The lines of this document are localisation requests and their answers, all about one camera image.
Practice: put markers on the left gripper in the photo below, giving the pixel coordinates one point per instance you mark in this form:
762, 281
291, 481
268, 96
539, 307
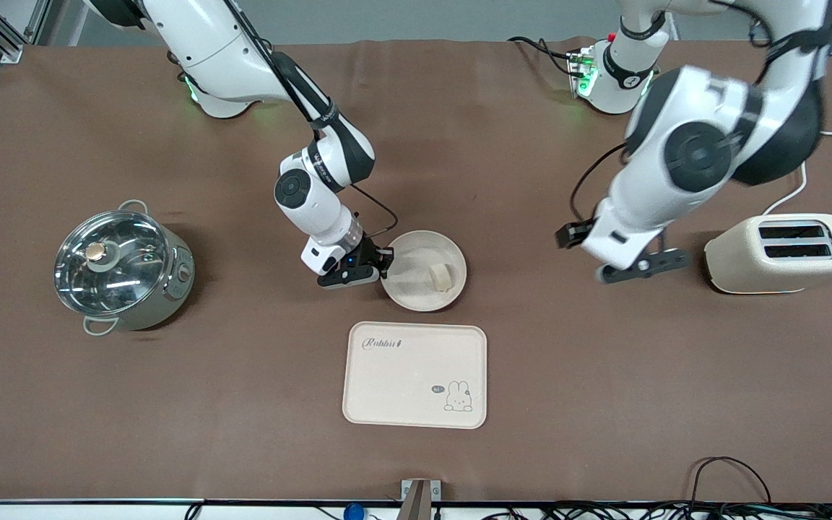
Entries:
568, 234

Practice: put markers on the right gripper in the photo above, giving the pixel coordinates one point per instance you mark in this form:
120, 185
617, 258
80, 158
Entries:
368, 252

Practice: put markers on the beige round plate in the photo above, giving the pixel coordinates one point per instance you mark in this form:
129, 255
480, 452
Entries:
416, 289

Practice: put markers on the white steamed bun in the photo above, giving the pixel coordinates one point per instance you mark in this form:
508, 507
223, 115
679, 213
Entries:
442, 276

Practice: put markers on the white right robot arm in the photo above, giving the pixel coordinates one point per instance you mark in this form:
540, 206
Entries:
221, 50

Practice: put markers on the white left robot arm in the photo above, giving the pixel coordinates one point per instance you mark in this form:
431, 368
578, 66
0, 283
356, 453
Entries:
698, 152

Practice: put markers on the beige rabbit print tray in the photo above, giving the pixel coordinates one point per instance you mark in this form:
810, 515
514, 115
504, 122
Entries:
401, 383

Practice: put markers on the cream two-slot toaster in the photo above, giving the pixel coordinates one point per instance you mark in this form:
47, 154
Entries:
748, 263

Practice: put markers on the brown table cloth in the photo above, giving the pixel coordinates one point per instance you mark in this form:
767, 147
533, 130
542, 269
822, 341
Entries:
531, 397

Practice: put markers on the steel pot with glass lid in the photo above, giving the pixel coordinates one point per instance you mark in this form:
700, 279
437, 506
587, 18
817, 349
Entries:
170, 289

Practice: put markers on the blue round knob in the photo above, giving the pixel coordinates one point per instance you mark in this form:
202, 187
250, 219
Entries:
353, 512

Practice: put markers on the glass pot lid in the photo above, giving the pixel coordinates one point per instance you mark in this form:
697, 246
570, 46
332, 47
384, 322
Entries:
109, 263

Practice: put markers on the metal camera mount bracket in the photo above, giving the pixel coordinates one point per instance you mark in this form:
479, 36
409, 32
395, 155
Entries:
420, 495

